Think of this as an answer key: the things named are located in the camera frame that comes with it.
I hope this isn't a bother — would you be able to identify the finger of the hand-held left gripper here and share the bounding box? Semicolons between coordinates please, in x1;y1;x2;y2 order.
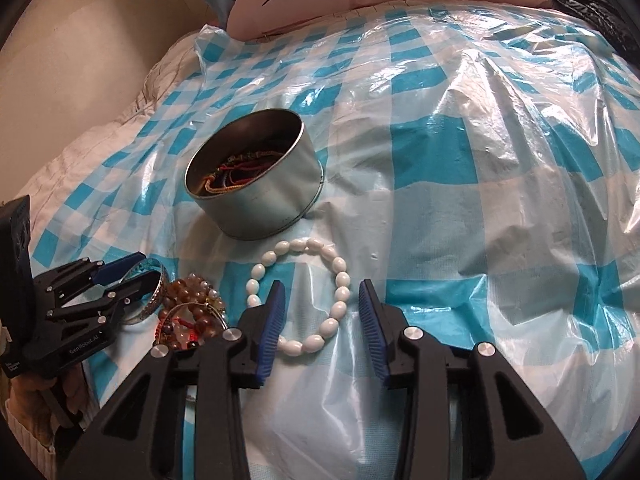
34;253;147;297
46;269;168;332

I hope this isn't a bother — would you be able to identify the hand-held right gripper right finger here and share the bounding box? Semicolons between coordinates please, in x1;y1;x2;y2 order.
358;279;586;480

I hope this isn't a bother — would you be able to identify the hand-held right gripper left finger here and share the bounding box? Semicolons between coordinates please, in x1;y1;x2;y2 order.
60;280;287;480

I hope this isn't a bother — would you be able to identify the silver bangle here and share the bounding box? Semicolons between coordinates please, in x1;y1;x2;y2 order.
120;258;168;326

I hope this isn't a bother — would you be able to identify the white bead bracelet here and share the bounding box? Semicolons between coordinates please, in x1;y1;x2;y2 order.
246;239;351;358

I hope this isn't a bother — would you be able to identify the amber bead bracelet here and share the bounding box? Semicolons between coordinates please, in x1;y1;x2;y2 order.
165;274;226;311

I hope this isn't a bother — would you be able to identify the round metal tin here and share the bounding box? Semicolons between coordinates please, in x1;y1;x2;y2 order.
183;108;325;238

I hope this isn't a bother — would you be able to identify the person's left forearm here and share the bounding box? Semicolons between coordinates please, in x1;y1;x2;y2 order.
0;395;56;466

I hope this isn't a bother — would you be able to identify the person's left hand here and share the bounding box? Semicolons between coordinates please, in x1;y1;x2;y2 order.
10;361;95;450

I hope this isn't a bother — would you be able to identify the blue checkered plastic sheet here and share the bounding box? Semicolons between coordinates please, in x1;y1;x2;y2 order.
30;0;640;480

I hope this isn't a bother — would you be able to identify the black shiny jacket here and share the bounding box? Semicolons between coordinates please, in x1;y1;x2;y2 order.
540;0;640;56

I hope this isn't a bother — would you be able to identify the red tassel cord bracelet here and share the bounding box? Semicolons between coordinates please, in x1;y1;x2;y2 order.
156;310;201;348

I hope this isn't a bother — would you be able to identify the dark wooden bead bracelet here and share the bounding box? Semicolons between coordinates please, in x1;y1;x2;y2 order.
167;309;236;350

